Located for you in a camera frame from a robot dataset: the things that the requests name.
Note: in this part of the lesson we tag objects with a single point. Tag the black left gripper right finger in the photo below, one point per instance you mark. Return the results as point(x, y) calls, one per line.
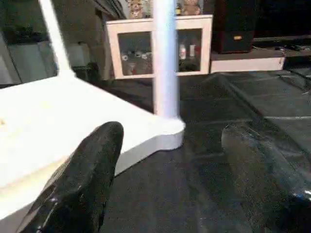
point(272, 184)

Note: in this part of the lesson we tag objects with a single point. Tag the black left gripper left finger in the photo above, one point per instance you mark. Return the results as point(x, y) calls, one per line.
point(77, 189)

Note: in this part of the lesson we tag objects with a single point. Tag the white plastic table top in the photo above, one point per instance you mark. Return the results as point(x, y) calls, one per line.
point(58, 121)

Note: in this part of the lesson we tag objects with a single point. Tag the white plastic table leg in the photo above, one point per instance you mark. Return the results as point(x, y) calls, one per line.
point(165, 58)
point(54, 39)

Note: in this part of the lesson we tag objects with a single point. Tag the black work mat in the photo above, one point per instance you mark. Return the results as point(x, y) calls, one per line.
point(194, 194)

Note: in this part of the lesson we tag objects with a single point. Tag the white drawer unit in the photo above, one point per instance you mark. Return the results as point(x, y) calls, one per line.
point(248, 63)

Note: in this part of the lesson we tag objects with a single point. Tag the white glass-door cabinet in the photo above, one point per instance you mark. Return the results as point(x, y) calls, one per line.
point(136, 53)

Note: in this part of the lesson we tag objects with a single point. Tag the black speaker box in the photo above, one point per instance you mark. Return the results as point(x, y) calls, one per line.
point(233, 26)

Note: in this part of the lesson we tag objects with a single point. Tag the beige plush figure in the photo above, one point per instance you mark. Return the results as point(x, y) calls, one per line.
point(136, 8)
point(190, 7)

